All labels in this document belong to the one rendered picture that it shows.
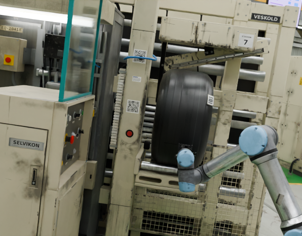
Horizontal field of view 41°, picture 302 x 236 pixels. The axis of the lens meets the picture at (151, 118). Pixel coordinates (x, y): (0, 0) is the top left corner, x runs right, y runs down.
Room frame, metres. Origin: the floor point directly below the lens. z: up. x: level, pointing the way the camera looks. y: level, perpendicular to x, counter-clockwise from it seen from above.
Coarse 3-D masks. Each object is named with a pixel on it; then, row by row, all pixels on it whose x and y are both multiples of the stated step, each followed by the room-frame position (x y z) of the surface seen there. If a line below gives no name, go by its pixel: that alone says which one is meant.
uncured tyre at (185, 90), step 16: (176, 80) 2.19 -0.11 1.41; (192, 80) 2.20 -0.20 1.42; (208, 80) 2.24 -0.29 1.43; (160, 96) 2.15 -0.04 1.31; (176, 96) 2.12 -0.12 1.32; (192, 96) 2.12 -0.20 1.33; (160, 112) 2.11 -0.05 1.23; (176, 112) 2.09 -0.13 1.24; (192, 112) 2.08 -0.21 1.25; (208, 112) 2.11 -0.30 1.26; (160, 128) 2.09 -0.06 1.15; (176, 128) 2.08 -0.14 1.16; (192, 128) 2.07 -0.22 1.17; (208, 128) 2.11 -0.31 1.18; (160, 144) 2.11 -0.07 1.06; (192, 144) 2.09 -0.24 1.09; (160, 160) 2.19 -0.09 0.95; (176, 160) 2.17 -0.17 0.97
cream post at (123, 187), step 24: (144, 0) 2.30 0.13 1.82; (144, 24) 2.30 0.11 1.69; (144, 48) 2.30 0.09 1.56; (144, 72) 2.29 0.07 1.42; (144, 96) 2.29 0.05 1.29; (120, 120) 2.31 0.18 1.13; (120, 144) 2.30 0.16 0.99; (120, 168) 2.30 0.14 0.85; (120, 192) 2.30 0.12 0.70; (120, 216) 2.30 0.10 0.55
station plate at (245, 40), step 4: (240, 36) 2.53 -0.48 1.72; (244, 36) 2.52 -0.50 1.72; (248, 36) 2.52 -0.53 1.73; (252, 36) 2.52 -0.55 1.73; (240, 40) 2.52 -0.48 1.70; (244, 40) 2.52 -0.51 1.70; (248, 40) 2.52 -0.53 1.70; (252, 40) 2.52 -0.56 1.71; (240, 44) 2.52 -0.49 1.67; (244, 44) 2.52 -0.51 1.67; (248, 44) 2.52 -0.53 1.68; (252, 44) 2.52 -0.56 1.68
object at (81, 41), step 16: (80, 0) 1.74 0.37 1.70; (96, 0) 2.05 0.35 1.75; (80, 16) 1.77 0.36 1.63; (96, 16) 2.09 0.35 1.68; (80, 32) 1.80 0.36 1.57; (96, 32) 2.13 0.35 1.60; (64, 48) 1.62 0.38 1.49; (80, 48) 1.84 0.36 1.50; (96, 48) 2.16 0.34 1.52; (64, 64) 1.62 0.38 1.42; (80, 64) 1.87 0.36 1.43; (64, 80) 1.62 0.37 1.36; (80, 80) 1.90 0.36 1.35; (64, 96) 1.66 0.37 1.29; (80, 96) 1.91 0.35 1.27
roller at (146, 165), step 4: (140, 164) 2.21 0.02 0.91; (144, 164) 2.21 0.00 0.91; (148, 164) 2.22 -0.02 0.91; (152, 164) 2.22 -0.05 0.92; (156, 164) 2.22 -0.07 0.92; (160, 164) 2.22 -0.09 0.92; (164, 164) 2.23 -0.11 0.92; (140, 168) 2.23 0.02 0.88; (144, 168) 2.22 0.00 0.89; (148, 168) 2.21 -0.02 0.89; (152, 168) 2.21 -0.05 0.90; (156, 168) 2.21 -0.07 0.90; (160, 168) 2.21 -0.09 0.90; (164, 168) 2.21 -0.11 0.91; (168, 168) 2.21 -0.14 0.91; (172, 168) 2.21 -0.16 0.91; (176, 168) 2.21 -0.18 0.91; (168, 172) 2.21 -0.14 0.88; (172, 172) 2.21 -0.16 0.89; (176, 172) 2.20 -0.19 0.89
